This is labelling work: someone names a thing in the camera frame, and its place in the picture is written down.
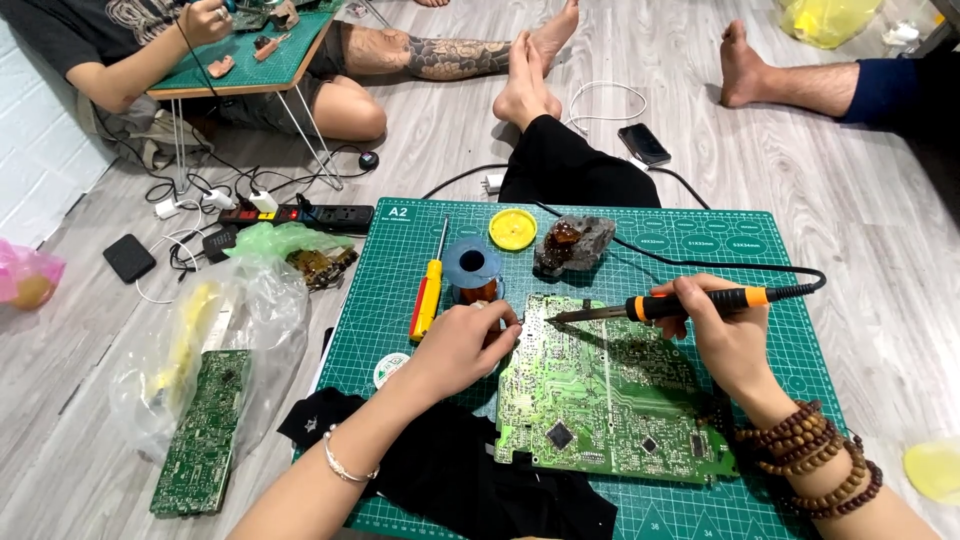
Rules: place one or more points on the blue solder spool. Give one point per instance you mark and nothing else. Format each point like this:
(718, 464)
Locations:
(471, 262)

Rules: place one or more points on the yellow round lid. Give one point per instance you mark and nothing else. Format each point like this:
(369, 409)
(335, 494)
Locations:
(513, 229)

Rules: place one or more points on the white crumpled object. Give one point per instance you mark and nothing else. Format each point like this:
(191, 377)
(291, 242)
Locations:
(900, 34)

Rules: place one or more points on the orange black soldering iron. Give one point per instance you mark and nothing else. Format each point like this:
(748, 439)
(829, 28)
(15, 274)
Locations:
(739, 298)

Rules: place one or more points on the small folding table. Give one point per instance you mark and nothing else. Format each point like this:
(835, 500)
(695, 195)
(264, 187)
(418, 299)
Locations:
(255, 64)

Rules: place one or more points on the black power strip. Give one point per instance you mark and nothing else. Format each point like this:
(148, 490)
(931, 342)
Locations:
(330, 217)

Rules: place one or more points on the yellow red screwdriver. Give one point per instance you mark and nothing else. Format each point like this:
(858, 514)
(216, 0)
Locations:
(429, 292)

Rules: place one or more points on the person's right hand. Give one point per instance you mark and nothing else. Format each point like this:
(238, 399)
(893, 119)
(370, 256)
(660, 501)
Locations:
(731, 341)

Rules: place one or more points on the black smartphone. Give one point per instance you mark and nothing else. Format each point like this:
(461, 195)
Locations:
(643, 144)

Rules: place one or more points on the person's legs in black trousers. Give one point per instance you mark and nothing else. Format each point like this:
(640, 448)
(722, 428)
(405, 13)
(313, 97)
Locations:
(562, 165)

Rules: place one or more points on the narrow green circuit board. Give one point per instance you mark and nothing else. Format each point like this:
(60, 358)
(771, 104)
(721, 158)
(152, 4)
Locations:
(202, 442)

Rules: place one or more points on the green cutting mat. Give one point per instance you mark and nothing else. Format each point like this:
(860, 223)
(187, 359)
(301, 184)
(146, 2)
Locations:
(390, 300)

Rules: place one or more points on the large green circuit board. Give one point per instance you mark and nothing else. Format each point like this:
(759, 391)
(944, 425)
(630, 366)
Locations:
(600, 397)

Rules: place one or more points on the green plastic bag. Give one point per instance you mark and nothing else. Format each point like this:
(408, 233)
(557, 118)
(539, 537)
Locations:
(285, 238)

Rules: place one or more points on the white charger plug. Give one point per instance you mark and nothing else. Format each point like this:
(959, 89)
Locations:
(218, 199)
(264, 201)
(493, 184)
(166, 208)

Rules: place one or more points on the clear plastic bag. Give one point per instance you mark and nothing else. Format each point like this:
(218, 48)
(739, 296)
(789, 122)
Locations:
(255, 315)

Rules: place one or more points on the person's left hand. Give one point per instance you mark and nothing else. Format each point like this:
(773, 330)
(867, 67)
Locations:
(457, 349)

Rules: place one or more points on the pink brown piece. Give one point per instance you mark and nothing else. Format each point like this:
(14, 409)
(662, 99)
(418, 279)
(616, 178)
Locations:
(220, 67)
(270, 46)

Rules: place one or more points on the black cloth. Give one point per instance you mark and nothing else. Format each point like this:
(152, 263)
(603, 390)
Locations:
(450, 472)

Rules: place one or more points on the black power bank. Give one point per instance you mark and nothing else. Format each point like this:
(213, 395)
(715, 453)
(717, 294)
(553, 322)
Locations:
(129, 258)

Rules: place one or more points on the black round puck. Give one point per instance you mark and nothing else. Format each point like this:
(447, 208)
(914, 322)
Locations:
(368, 160)

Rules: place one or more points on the small black device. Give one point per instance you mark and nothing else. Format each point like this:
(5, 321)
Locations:
(220, 244)

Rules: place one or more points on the brown circuit board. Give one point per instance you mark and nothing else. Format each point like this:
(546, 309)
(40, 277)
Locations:
(322, 268)

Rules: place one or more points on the pink plastic bag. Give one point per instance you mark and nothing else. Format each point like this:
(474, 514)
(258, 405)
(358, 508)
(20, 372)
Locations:
(30, 274)

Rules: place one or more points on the yellow plastic bag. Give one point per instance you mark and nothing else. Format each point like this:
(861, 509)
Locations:
(829, 19)

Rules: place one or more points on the round white sticker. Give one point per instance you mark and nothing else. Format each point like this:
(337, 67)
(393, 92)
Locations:
(390, 369)

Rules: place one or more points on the pale yellow plastic piece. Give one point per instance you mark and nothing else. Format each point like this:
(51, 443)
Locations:
(934, 471)

